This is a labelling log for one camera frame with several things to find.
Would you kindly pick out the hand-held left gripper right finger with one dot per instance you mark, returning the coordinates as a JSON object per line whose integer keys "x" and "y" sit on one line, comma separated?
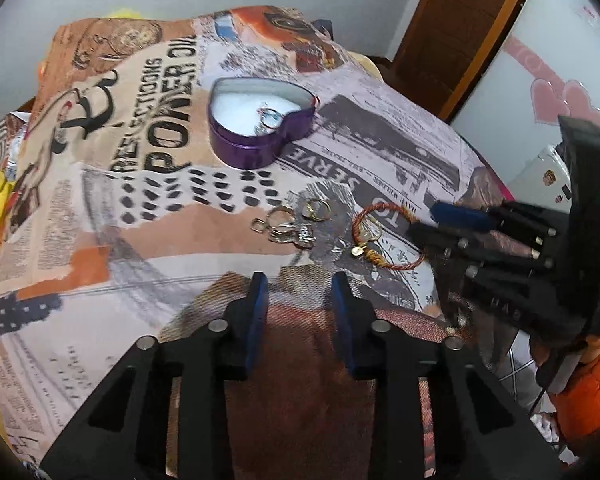
{"x": 341, "y": 320}

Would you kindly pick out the silver charm pendant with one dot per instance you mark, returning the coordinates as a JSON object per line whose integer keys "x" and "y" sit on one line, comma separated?
{"x": 304, "y": 236}

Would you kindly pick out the printed blanket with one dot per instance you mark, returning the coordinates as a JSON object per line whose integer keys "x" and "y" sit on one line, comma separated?
{"x": 145, "y": 220}

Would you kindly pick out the purple heart-shaped tin box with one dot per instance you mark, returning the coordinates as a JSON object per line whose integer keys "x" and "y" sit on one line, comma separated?
{"x": 250, "y": 142}

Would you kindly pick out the white cabinet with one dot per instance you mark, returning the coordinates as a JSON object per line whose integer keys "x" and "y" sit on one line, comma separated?
{"x": 545, "y": 35}

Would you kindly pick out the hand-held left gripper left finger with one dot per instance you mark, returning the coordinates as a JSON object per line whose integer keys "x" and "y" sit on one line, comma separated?
{"x": 258, "y": 317}

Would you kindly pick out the gold hoop earring with charm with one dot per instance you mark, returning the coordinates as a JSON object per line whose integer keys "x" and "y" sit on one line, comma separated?
{"x": 369, "y": 235}

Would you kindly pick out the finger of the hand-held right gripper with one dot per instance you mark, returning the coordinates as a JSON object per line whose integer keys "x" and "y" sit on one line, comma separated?
{"x": 432, "y": 240}
{"x": 457, "y": 215}

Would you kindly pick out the pink heart sticker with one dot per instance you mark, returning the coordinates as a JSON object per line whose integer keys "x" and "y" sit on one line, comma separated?
{"x": 555, "y": 102}

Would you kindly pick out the white device with logo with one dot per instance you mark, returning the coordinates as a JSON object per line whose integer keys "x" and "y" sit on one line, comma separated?
{"x": 542, "y": 177}

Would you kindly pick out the person's right forearm orange sleeve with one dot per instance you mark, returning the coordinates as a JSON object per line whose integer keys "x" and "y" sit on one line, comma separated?
{"x": 592, "y": 395}

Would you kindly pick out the brown wooden door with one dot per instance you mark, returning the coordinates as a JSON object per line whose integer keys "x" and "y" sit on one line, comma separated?
{"x": 450, "y": 40}

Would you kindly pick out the white patterned cloth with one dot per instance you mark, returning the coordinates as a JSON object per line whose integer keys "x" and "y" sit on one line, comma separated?
{"x": 517, "y": 390}

